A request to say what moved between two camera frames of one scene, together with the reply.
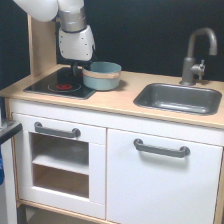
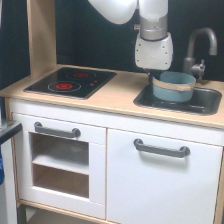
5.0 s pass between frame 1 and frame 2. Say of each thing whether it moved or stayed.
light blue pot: moved
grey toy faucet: stayed
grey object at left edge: stayed
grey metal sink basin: stayed
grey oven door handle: stayed
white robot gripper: moved
